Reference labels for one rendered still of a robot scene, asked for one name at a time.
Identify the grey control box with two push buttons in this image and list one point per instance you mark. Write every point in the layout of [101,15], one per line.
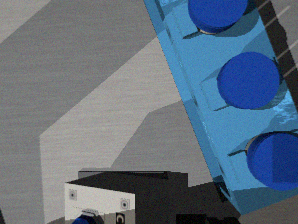
[121,197]

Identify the blue tube rack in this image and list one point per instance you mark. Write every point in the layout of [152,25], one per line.
[195,66]

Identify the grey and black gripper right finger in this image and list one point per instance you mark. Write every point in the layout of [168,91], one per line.
[230,220]

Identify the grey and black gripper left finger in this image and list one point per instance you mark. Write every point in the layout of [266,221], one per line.
[212,220]

